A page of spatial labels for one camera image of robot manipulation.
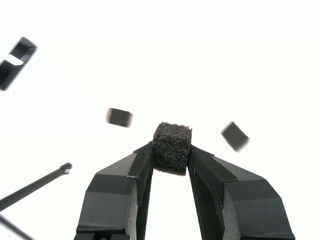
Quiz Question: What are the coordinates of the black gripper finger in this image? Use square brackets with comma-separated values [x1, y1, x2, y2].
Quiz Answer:
[187, 145, 296, 240]
[73, 141, 154, 240]

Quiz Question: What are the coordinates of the black foam cube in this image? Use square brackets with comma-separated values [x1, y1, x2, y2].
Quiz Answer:
[105, 107, 134, 129]
[152, 121, 193, 177]
[220, 121, 250, 153]

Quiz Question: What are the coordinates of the thick black rod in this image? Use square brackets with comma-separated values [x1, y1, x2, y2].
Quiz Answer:
[0, 162, 73, 212]

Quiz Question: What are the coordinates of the thin black rod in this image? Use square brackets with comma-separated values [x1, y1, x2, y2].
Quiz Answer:
[0, 214, 35, 240]

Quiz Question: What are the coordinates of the black rectangular device white band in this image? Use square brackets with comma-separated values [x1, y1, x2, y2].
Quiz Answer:
[0, 36, 38, 91]

